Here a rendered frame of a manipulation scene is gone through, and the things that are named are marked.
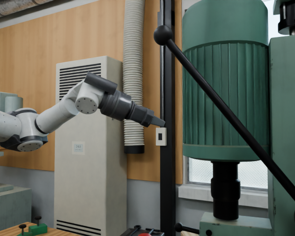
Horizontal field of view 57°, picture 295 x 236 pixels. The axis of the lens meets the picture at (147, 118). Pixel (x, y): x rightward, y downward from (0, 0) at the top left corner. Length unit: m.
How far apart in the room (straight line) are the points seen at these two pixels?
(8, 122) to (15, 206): 1.92
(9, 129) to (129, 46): 1.37
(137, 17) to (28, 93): 1.47
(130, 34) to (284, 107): 1.72
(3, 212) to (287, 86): 2.49
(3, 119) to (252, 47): 0.70
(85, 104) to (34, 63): 2.28
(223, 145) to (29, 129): 0.64
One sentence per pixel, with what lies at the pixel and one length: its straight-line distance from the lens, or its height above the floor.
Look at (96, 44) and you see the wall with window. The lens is 2.53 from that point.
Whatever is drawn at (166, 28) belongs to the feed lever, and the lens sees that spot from 0.49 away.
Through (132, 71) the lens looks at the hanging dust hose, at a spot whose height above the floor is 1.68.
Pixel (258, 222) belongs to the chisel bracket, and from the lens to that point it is 0.62.
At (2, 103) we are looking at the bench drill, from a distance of 2.65.
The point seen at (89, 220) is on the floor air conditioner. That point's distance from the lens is 2.18.
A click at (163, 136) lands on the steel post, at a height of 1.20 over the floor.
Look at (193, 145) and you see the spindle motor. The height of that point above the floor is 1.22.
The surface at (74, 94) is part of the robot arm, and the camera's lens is 0.91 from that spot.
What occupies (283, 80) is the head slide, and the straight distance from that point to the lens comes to 0.54.
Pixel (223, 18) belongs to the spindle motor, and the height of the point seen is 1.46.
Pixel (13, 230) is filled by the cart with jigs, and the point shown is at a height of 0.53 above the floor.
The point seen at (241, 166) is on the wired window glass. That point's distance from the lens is 2.00.
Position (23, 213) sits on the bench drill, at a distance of 2.85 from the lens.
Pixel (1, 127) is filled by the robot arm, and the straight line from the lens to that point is 0.89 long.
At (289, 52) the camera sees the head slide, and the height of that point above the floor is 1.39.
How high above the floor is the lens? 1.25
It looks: 3 degrees up
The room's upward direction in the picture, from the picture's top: straight up
